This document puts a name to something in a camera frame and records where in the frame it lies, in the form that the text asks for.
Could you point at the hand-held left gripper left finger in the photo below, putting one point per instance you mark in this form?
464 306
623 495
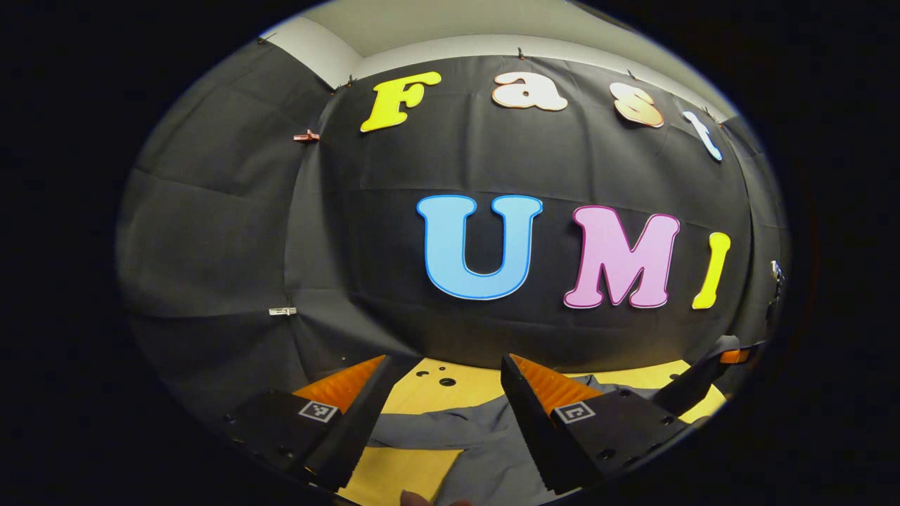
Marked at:
358 429

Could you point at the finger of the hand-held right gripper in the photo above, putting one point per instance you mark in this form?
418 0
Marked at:
696 379

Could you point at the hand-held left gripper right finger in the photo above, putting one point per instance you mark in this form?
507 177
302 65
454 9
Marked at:
534 429

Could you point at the grey collared shirt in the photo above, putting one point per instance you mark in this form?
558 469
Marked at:
450 429

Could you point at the silver clip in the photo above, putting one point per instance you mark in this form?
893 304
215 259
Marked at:
283 310

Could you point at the black backdrop cloth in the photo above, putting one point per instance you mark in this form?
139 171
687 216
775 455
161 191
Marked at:
351 211

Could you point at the copper spring clip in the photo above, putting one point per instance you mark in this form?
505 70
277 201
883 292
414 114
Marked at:
306 136

